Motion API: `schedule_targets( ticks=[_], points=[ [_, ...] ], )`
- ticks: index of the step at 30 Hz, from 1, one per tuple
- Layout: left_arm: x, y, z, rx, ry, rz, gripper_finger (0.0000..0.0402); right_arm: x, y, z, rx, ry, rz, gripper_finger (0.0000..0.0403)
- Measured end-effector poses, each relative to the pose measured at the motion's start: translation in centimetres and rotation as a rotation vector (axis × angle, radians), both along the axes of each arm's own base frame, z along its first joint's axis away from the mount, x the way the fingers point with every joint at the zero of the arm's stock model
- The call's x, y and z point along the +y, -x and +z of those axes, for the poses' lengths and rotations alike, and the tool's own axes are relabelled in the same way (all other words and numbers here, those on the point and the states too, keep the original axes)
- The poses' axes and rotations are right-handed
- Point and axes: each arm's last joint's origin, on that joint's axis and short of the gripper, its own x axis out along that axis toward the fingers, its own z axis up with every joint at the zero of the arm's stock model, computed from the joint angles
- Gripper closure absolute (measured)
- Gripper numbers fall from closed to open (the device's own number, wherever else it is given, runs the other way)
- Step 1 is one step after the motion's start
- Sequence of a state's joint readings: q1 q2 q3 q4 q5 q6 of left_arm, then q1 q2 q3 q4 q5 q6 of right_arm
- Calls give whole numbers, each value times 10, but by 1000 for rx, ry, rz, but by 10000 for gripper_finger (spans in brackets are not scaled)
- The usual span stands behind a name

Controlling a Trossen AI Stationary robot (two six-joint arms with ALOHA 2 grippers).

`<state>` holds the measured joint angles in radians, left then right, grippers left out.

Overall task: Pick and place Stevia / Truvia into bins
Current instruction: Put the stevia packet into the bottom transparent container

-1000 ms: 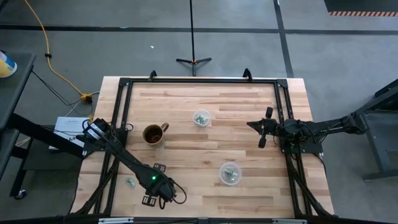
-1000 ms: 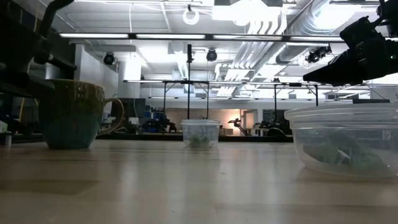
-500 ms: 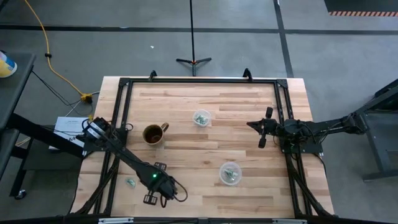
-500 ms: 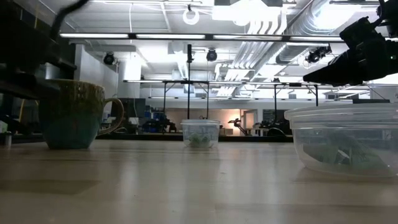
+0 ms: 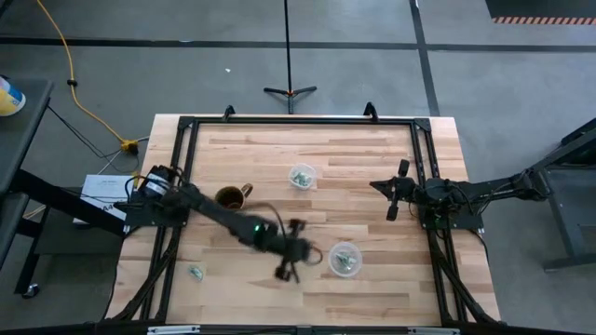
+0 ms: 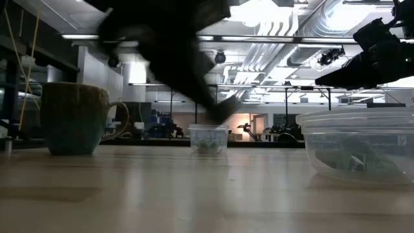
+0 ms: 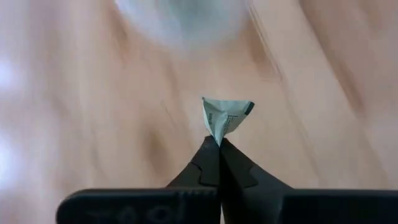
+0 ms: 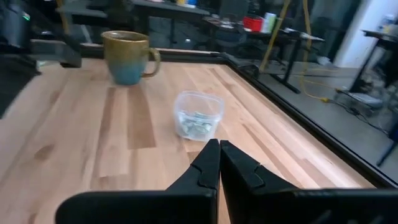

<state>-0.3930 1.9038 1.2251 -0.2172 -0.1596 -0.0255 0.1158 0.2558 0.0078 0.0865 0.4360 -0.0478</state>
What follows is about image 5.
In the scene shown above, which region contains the silver aluminium rail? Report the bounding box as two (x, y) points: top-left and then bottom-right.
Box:
(408, 327), (461, 335)
(146, 325), (201, 335)

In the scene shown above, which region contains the yellow blue container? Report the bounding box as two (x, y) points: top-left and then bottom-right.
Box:
(0, 75), (27, 117)

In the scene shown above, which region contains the black metal table frame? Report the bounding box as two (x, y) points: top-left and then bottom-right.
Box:
(105, 102), (502, 335)

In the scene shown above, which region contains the brown ceramic mug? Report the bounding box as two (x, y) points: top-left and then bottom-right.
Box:
(214, 182), (255, 210)

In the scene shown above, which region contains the clear plastic bowl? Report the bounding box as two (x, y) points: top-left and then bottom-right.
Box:
(288, 162), (318, 191)
(327, 241), (363, 278)

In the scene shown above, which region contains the black side table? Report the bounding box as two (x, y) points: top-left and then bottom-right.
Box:
(0, 78), (128, 300)

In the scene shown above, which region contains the yellow extension cable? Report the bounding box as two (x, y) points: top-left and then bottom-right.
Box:
(34, 0), (140, 155)

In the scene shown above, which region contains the black striped floor mat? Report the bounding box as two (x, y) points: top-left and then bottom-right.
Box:
(486, 0), (596, 25)

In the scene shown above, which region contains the black metal stand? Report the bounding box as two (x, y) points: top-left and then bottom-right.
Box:
(530, 118), (596, 274)

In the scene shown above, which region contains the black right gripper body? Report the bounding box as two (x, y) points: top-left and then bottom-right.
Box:
(385, 158), (423, 222)

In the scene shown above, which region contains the thin black cable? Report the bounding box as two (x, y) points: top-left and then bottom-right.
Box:
(46, 105), (141, 174)

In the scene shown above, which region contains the white paper box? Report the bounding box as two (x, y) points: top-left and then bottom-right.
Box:
(73, 174), (136, 224)

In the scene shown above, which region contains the black tripod stand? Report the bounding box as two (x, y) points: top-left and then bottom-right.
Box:
(263, 0), (318, 115)

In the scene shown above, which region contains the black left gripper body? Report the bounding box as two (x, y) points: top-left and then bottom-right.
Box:
(274, 219), (309, 284)

